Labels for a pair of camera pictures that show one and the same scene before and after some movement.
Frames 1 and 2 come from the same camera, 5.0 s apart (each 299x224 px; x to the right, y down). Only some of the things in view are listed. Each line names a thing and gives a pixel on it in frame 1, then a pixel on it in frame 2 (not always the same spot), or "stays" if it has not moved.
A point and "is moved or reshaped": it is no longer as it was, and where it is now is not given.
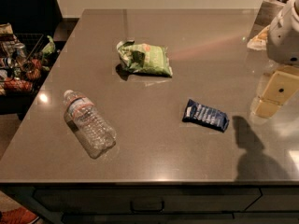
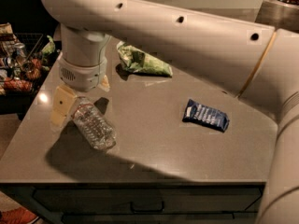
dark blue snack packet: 198,113 stays
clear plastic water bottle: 83,119 is moved or reshaped
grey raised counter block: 268,11 stays
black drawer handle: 148,211 stays
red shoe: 19,216 stays
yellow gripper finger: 260,40 -> 105,84
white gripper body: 284,42 -> 83,75
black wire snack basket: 25,58 stays
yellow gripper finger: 281,86 -> 64,100
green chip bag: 144,58 stays
